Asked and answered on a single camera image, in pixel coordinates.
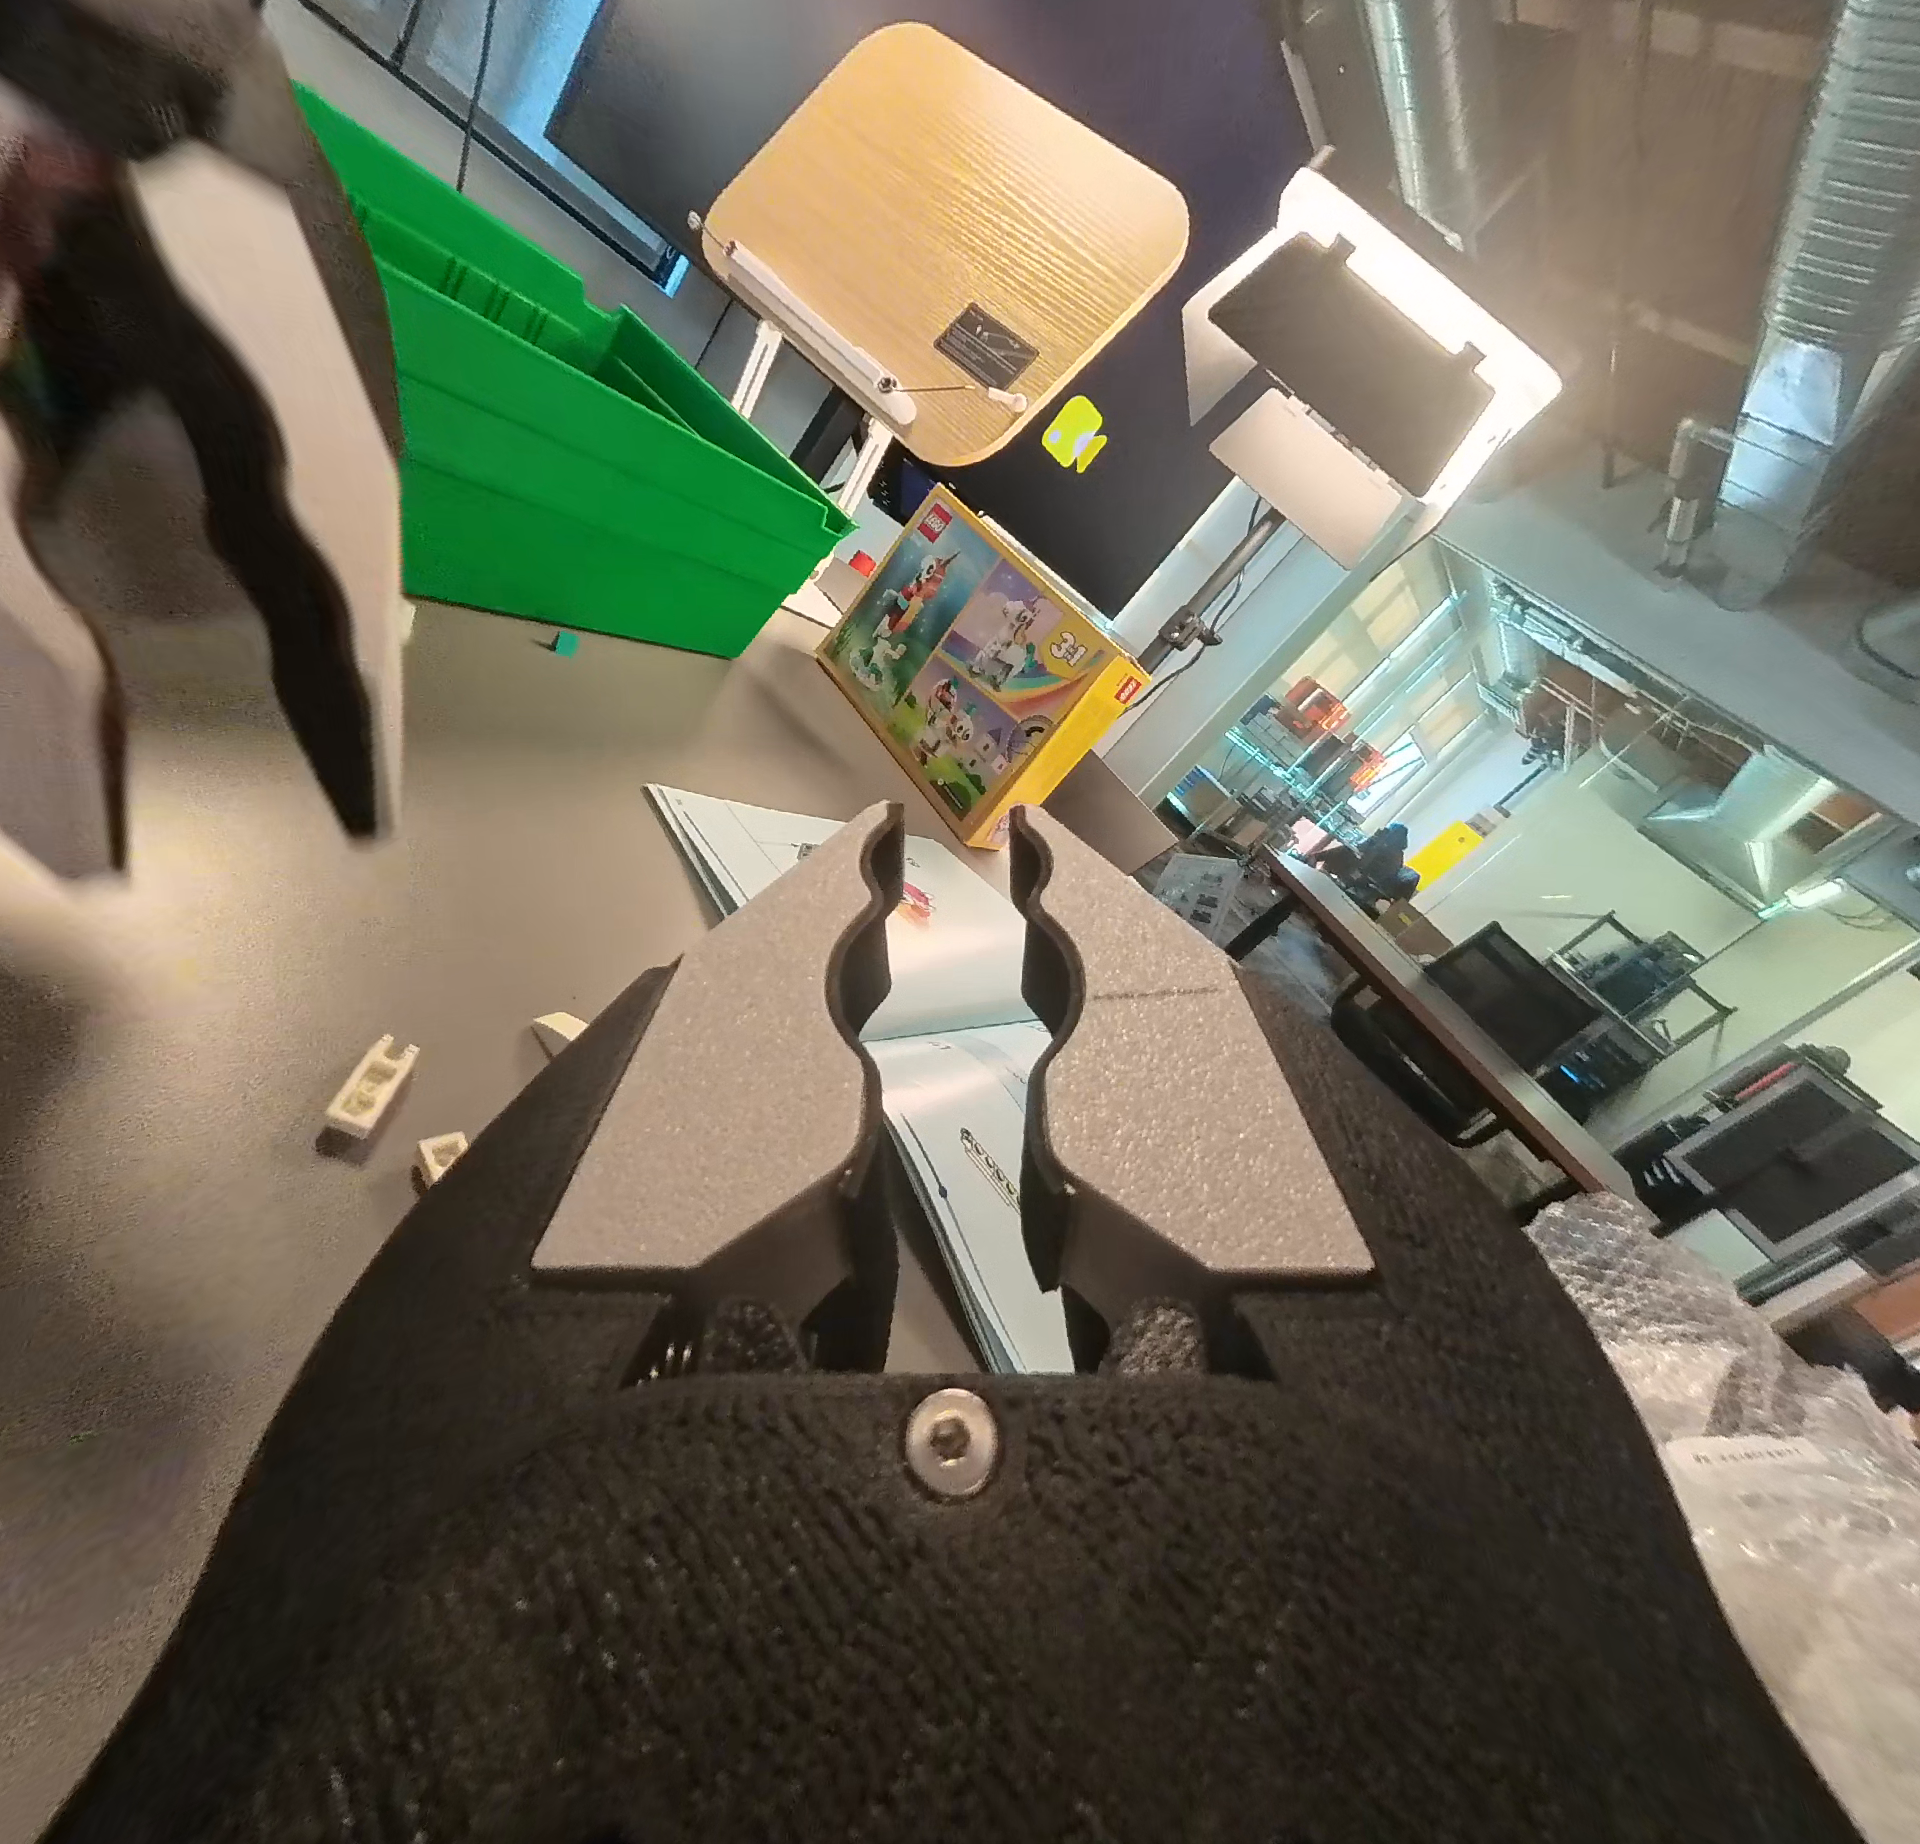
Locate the long dark desk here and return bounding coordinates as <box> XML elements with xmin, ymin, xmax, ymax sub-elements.
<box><xmin>1264</xmin><ymin>836</ymin><xmax>1657</xmax><ymax>1221</ymax></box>

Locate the clear bubble wrap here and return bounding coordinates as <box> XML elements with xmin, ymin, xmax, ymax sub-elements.
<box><xmin>1522</xmin><ymin>1188</ymin><xmax>1920</xmax><ymax>1844</ymax></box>

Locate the black hanging cable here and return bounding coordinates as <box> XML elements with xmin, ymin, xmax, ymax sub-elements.
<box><xmin>457</xmin><ymin>0</ymin><xmax>506</xmax><ymax>191</ymax></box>

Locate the lego instruction booklet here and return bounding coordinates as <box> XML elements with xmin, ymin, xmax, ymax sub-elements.
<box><xmin>645</xmin><ymin>783</ymin><xmax>1086</xmax><ymax>1379</ymax></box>

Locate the printed paper sheet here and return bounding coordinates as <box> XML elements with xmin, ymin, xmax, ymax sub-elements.
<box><xmin>1160</xmin><ymin>851</ymin><xmax>1280</xmax><ymax>951</ymax></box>

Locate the silver ventilation duct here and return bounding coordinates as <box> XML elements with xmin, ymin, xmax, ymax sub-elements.
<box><xmin>1347</xmin><ymin>0</ymin><xmax>1550</xmax><ymax>253</ymax></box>
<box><xmin>1714</xmin><ymin>0</ymin><xmax>1920</xmax><ymax>615</ymax></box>

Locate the yellow lego set box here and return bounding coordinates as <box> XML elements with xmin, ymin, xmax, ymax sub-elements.
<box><xmin>816</xmin><ymin>483</ymin><xmax>1155</xmax><ymax>851</ymax></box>

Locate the white studio light panel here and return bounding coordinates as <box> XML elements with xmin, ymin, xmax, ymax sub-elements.
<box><xmin>1182</xmin><ymin>169</ymin><xmax>1567</xmax><ymax>575</ymax></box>

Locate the large dark display screen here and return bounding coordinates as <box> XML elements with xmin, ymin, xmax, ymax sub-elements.
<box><xmin>271</xmin><ymin>0</ymin><xmax>1353</xmax><ymax>633</ymax></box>

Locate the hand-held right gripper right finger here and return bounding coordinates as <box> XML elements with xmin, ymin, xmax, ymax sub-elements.
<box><xmin>1009</xmin><ymin>804</ymin><xmax>1380</xmax><ymax>1375</ymax></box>

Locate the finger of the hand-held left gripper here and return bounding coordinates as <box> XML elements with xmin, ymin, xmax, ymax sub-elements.
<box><xmin>0</xmin><ymin>284</ymin><xmax>132</xmax><ymax>881</ymax></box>
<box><xmin>75</xmin><ymin>140</ymin><xmax>412</xmax><ymax>844</ymax></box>

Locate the black computer monitor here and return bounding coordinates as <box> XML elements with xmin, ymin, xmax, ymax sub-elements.
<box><xmin>1662</xmin><ymin>1046</ymin><xmax>1920</xmax><ymax>1281</ymax></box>
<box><xmin>1422</xmin><ymin>918</ymin><xmax>1611</xmax><ymax>1115</ymax></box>

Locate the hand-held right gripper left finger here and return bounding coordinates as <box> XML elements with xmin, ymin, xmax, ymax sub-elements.
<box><xmin>532</xmin><ymin>800</ymin><xmax>907</xmax><ymax>1370</ymax></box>

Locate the light green lego plate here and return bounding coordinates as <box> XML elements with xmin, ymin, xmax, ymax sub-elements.
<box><xmin>316</xmin><ymin>1032</ymin><xmax>420</xmax><ymax>1160</ymax></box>

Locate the black light stand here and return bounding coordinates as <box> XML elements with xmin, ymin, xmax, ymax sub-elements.
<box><xmin>1152</xmin><ymin>507</ymin><xmax>1296</xmax><ymax>665</ymax></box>

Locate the wooden top side table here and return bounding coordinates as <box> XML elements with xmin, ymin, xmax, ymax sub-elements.
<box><xmin>686</xmin><ymin>21</ymin><xmax>1194</xmax><ymax>527</ymax></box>

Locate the green plastic bin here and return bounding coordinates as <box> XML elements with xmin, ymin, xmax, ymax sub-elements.
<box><xmin>293</xmin><ymin>81</ymin><xmax>860</xmax><ymax>663</ymax></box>

